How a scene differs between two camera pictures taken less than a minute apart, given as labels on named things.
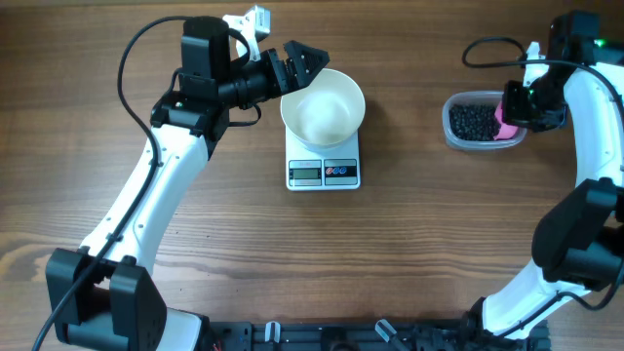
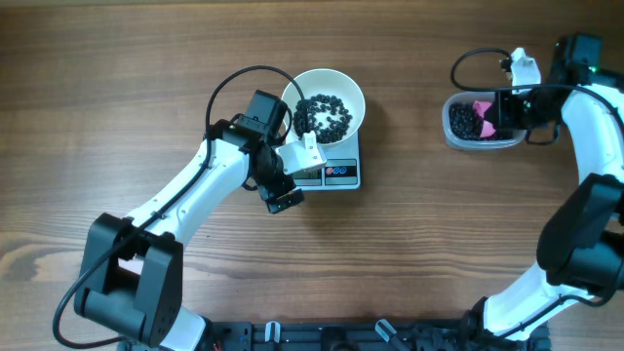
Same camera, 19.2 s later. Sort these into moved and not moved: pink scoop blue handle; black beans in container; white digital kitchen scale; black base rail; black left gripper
Moved: black left gripper; pink scoop blue handle
Not moved: white digital kitchen scale; black beans in container; black base rail
